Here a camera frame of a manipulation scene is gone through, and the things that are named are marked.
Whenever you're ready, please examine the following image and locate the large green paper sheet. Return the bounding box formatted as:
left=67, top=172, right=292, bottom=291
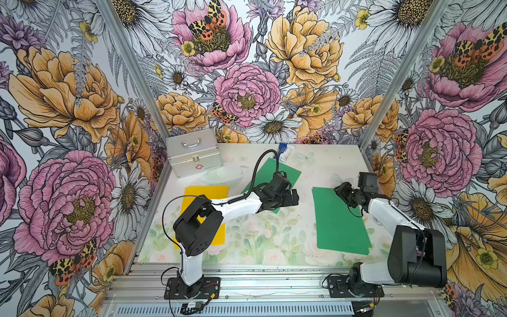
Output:
left=312, top=187, right=372, bottom=256

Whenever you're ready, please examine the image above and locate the yellow paper sheet under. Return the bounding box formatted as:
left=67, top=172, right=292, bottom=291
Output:
left=173, top=186, right=228, bottom=256

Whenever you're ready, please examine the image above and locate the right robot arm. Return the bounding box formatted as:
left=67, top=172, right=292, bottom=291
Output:
left=334, top=182, right=448, bottom=297

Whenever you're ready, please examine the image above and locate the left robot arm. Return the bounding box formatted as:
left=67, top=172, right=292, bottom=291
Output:
left=173, top=172, right=299, bottom=287

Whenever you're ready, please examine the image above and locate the blue white snack packet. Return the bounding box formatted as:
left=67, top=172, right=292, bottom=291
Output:
left=278, top=143, right=295, bottom=162

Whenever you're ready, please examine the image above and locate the clear plastic film piece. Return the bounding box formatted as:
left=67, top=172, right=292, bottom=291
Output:
left=199, top=165, right=244, bottom=186

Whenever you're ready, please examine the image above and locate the silver metal case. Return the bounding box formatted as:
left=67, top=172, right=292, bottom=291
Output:
left=166, top=128, right=223, bottom=178

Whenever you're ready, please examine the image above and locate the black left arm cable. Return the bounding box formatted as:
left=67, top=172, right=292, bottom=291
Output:
left=229, top=148, right=280, bottom=205

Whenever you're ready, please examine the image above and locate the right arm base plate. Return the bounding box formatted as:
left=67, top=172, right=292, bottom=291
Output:
left=323, top=274, right=385, bottom=299

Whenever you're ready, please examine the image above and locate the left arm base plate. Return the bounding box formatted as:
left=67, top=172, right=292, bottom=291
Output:
left=164, top=277, right=221, bottom=300

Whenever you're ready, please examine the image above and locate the aluminium rail frame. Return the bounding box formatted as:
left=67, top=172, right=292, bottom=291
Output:
left=104, top=253, right=442, bottom=304

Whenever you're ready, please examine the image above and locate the aluminium corner post right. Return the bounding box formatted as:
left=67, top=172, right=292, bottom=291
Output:
left=359, top=0, right=452, bottom=151

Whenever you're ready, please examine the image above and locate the aluminium corner post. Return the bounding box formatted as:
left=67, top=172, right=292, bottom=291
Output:
left=359, top=0, right=452, bottom=151
left=97, top=1, right=170, bottom=139

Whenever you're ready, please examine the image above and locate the aluminium corner post left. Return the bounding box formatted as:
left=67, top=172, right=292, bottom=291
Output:
left=97, top=1, right=170, bottom=139

